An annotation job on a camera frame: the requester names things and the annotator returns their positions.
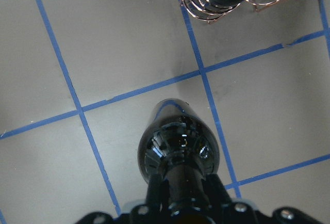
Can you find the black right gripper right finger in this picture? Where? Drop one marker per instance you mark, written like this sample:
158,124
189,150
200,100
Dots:
215,190

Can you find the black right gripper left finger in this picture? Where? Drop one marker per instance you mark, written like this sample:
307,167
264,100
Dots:
157,191

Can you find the dark glass wine bottle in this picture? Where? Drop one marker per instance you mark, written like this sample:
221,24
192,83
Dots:
180,147

